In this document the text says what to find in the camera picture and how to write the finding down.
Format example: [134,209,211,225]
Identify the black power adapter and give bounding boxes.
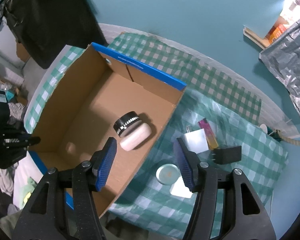
[212,146,241,165]

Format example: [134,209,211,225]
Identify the orange boxes on ledge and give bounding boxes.
[266,24,289,43]

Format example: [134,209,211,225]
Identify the pink gold lighter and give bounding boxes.
[198,118,219,150]

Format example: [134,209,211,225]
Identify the blue-rimmed cardboard box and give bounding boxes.
[31,43,186,215]

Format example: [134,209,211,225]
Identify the silver foil curtain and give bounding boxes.
[259,19,300,116]

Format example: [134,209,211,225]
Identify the striped cloth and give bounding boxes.
[8,102,27,122]

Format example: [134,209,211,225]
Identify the white charger cube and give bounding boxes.
[183,126,209,154]

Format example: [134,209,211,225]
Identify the wooden window ledge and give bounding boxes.
[243,27,270,49]

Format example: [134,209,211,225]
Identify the white square box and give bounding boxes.
[170,177,193,199]

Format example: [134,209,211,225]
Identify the teal metal cylinder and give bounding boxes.
[155,164,180,185]

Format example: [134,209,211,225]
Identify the green checkered tablecloth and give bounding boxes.
[24,32,289,238]

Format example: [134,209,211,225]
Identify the white oval case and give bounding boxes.
[120,123,152,151]

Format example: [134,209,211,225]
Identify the braided rope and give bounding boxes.
[270,129,300,147]

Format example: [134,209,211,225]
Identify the black hanging garment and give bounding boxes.
[0,0,107,69]

